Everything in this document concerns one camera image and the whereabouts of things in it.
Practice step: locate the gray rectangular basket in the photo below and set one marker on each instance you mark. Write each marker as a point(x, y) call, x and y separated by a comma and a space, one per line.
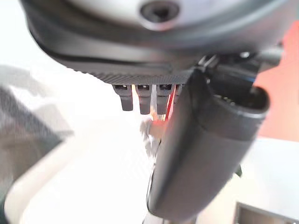
point(264, 214)

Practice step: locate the red panel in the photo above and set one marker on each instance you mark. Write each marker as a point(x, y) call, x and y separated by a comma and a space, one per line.
point(283, 98)

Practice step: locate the gray white cloth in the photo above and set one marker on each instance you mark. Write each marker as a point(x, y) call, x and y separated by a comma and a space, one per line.
point(146, 131)

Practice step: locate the silver left wrist cuff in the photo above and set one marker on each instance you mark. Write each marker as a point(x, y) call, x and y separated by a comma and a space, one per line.
point(198, 9)

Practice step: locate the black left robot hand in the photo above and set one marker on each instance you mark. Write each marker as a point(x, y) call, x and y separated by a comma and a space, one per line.
point(196, 149)

